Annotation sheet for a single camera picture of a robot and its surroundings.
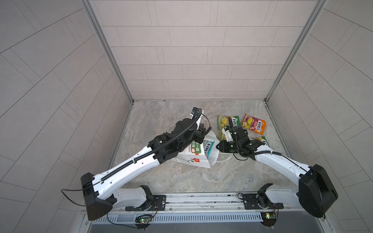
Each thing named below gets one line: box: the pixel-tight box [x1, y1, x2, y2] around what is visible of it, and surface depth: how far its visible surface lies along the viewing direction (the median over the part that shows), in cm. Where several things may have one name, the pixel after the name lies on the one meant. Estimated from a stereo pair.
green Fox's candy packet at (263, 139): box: [257, 136, 271, 148], surface depth 94 cm
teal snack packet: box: [203, 139, 216, 160], surface depth 84 cm
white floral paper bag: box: [175, 137, 233, 169], surface depth 74 cm
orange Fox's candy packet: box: [241, 113, 267, 135], surface depth 101 cm
